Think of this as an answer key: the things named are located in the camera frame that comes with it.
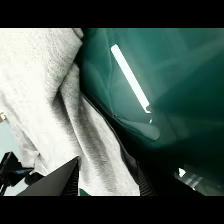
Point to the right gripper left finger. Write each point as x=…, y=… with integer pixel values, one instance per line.
x=55, y=183

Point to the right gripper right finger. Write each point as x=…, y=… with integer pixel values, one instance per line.
x=148, y=186

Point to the white garment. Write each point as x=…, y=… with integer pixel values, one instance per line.
x=43, y=86

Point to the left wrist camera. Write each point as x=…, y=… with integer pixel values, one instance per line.
x=13, y=168

